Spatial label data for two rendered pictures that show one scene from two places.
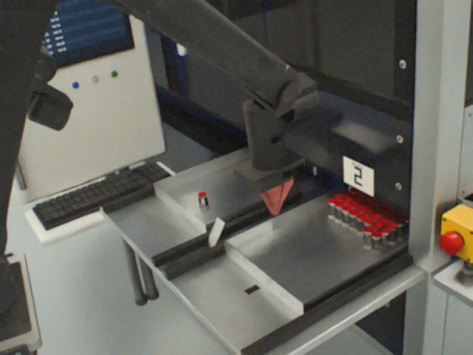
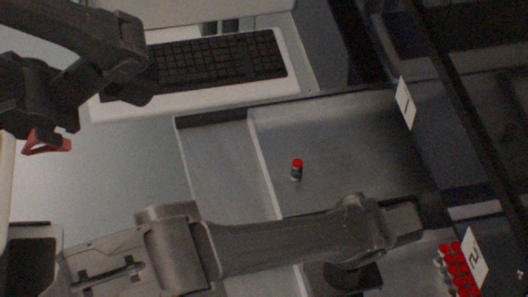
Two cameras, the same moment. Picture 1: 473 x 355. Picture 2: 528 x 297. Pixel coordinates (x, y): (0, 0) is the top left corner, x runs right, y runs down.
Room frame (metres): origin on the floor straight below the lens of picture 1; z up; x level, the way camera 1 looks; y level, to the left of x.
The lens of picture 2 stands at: (0.03, -0.08, 2.40)
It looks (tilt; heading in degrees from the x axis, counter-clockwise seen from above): 51 degrees down; 11
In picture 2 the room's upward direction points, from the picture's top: 6 degrees clockwise
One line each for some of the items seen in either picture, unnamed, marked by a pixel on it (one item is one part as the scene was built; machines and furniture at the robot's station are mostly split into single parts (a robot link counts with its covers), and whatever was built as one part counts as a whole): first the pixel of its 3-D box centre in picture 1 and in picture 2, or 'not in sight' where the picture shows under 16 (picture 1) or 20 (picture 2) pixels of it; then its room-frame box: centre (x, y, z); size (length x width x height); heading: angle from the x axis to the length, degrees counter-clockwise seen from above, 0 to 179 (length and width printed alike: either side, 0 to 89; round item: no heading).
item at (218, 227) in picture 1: (195, 243); not in sight; (1.00, 0.10, 0.91); 0.14 x 0.03 x 0.06; 120
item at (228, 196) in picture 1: (236, 183); (350, 152); (1.26, -0.01, 0.90); 0.34 x 0.26 x 0.04; 120
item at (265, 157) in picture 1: (267, 151); (344, 266); (0.82, -0.06, 1.20); 0.10 x 0.07 x 0.07; 120
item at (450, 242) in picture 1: (452, 241); not in sight; (0.79, -0.36, 0.99); 0.04 x 0.04 x 0.04; 30
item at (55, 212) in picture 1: (104, 191); (189, 63); (1.46, 0.38, 0.82); 0.40 x 0.14 x 0.02; 119
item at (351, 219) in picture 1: (357, 222); (458, 293); (1.01, -0.25, 0.90); 0.18 x 0.02 x 0.05; 30
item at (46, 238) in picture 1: (102, 195); (186, 61); (1.48, 0.39, 0.79); 0.45 x 0.28 x 0.03; 119
